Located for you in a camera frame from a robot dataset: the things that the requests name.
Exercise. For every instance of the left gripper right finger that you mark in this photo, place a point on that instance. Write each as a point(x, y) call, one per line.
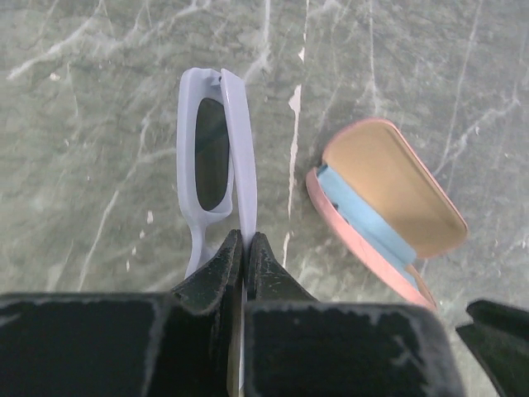
point(296, 345)

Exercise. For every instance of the light blue cleaning cloth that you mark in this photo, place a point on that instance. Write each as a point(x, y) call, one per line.
point(367, 222)

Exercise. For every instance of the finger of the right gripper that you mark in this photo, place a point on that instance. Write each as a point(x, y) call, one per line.
point(498, 339)

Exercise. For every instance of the pink glasses case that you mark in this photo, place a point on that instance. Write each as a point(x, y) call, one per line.
point(375, 160)

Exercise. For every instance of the white sunglasses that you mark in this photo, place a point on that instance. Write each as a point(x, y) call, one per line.
point(217, 191)

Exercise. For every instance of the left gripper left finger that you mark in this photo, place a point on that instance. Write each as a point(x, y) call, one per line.
point(100, 344)

